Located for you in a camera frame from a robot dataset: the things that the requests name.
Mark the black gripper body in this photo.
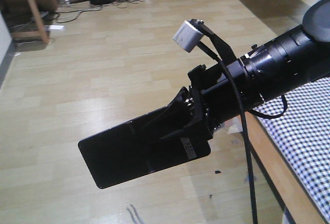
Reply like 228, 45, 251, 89
187, 60, 263, 140

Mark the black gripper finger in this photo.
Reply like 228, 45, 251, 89
143, 86, 196, 146
159, 129, 185, 141

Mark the black purple smartphone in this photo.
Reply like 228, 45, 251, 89
78, 107, 211, 189

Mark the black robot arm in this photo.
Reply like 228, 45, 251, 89
157, 0, 329, 141

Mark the black white checkered bedsheet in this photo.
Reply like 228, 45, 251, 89
257, 77, 329, 223

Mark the wooden table leg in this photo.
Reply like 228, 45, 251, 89
11, 0, 50, 44

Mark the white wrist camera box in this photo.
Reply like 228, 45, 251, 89
173, 20, 204, 53

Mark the black camera cable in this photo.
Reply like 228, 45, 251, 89
197, 40, 289, 224

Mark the wooden bed frame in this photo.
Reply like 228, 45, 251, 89
246, 113, 325, 223

